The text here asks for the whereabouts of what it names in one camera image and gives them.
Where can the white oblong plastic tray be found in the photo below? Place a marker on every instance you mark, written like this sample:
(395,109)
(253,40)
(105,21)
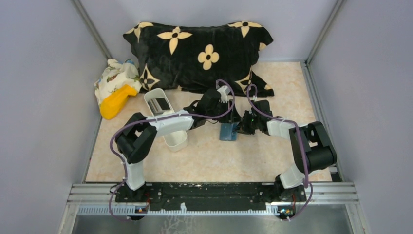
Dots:
(177,140)

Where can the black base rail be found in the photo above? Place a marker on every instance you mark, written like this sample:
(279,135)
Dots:
(223,196)

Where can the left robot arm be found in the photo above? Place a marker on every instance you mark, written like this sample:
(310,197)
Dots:
(132,143)

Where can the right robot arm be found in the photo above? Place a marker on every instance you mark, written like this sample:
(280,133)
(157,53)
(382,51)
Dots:
(312,148)

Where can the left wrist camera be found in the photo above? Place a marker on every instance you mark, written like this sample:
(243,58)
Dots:
(224,91)

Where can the black cards in tray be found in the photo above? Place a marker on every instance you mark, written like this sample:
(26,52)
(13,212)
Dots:
(158,105)

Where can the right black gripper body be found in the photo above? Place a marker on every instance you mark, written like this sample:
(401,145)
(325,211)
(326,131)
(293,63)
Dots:
(245,122)

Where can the blue leather card holder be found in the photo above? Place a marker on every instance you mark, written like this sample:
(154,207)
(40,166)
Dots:
(228,132)

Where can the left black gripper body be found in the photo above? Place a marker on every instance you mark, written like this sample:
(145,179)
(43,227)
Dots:
(228,114)

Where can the yellow plastic object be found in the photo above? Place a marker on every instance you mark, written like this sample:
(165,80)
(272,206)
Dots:
(111,106)

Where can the floral patterned cloth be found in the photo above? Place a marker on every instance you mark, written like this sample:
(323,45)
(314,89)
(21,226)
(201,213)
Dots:
(116,75)

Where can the black pillow with cream flowers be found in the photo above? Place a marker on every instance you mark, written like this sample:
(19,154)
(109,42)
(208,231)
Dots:
(192,59)

